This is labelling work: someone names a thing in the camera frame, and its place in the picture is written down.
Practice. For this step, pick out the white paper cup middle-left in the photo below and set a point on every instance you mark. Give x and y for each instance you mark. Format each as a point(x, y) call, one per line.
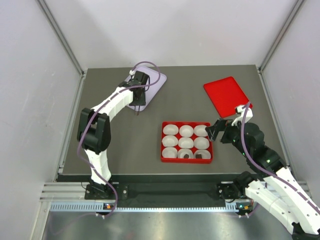
point(169, 141)

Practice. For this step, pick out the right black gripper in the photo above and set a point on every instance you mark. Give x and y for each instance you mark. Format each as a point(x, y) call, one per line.
point(220, 125)

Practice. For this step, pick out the metal tongs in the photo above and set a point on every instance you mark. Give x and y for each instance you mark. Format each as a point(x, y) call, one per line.
point(137, 110)

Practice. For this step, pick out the white paper cup top-left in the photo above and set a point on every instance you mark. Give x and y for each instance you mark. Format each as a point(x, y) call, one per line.
point(170, 129)

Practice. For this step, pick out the lavender plastic tray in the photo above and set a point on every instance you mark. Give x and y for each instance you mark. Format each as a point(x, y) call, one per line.
point(150, 91)

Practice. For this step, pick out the white paper cup top-middle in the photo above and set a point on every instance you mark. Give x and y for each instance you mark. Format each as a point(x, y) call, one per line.
point(186, 131)

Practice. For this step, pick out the white paper cup middle-right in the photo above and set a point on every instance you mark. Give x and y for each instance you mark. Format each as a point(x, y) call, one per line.
point(201, 143)

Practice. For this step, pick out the white paper cup bottom-left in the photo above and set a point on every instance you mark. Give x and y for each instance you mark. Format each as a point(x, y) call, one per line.
point(169, 153)

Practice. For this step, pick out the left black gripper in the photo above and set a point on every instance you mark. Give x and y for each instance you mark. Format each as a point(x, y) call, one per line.
point(140, 102)

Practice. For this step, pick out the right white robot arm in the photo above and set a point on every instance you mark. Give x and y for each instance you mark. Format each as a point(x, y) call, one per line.
point(276, 189)

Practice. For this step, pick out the white paper cup top-right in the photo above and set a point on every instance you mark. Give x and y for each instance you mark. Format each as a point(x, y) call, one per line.
point(200, 131)

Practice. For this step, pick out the grey slotted cable duct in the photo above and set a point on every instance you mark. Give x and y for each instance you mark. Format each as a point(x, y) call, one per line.
point(102, 207)

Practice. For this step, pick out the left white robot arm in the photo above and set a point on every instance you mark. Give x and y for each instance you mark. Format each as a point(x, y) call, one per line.
point(94, 129)

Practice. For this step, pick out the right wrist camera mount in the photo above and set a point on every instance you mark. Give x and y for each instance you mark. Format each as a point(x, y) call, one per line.
point(244, 114)

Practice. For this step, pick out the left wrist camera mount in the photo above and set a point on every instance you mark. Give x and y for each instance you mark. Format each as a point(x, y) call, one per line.
point(138, 78)

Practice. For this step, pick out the white paper cup centre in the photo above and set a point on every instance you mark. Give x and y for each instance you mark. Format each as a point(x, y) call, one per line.
point(185, 143)

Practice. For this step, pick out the white paper cup bottom-middle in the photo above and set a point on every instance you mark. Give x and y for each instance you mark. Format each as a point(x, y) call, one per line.
point(184, 151)

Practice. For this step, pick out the red chocolate box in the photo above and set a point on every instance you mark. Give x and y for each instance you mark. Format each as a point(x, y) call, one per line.
point(186, 161)

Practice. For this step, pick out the white paper cup bottom-right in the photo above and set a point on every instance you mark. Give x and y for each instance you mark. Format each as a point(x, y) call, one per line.
point(206, 155)

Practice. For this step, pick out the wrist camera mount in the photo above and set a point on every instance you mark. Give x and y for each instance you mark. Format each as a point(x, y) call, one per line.
point(244, 114)
point(138, 78)

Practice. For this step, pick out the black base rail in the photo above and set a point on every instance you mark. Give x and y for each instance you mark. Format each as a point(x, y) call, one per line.
point(167, 189)

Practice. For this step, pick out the red box lid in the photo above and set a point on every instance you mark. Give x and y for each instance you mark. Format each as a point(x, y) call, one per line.
point(226, 95)

